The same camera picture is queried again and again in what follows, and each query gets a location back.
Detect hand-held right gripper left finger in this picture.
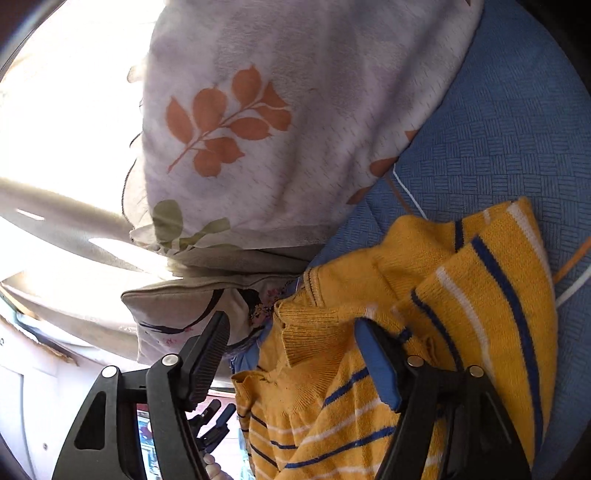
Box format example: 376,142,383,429
51,312,230,480

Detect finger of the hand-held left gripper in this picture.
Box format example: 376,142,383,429
213,403,236,433
198,400,221,429

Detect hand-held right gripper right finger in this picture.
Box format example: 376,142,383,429
355,318,533,480

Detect yellow striped knit sweater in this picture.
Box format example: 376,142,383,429
230,196,558,480

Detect person's left hand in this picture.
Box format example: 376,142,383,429
203,453,234,480

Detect grey floral print pillow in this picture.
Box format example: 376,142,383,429
121,249,319,366

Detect white leaf-print pillow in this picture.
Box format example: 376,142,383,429
121,0,485,260

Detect blue woven bed sheet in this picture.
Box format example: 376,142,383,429
318,0,591,480

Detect grey window frame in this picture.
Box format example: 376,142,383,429
0,178,174,280

